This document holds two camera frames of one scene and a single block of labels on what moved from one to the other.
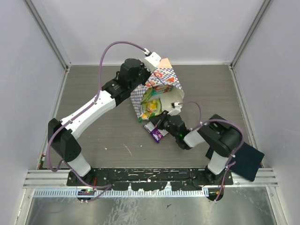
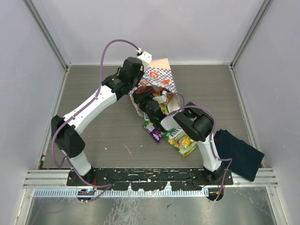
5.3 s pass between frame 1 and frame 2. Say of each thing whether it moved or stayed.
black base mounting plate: stayed
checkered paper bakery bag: moved
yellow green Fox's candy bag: moved
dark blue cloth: stayed
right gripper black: moved
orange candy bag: moved
